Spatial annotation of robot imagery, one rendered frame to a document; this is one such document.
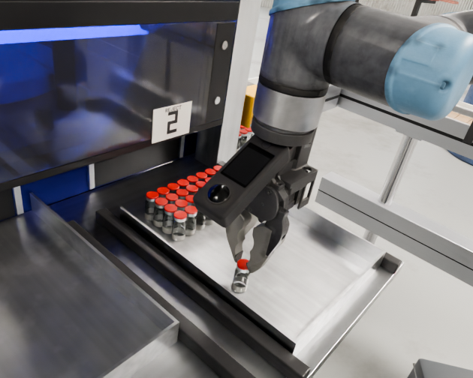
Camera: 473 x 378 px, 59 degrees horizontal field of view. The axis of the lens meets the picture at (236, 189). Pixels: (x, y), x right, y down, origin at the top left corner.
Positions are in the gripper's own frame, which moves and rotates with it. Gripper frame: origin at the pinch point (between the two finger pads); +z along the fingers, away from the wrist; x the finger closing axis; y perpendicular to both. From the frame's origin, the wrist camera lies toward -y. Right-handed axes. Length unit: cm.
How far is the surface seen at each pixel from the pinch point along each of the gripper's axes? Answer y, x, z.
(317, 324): 1.4, -12.0, 2.7
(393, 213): 101, 5, 39
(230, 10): 20.4, 25.6, -25.9
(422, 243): 101, -8, 44
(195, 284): -5.1, 3.3, 3.5
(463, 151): 98, -7, 8
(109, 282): -12.2, 12.3, 5.4
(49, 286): -18.3, 16.6, 5.4
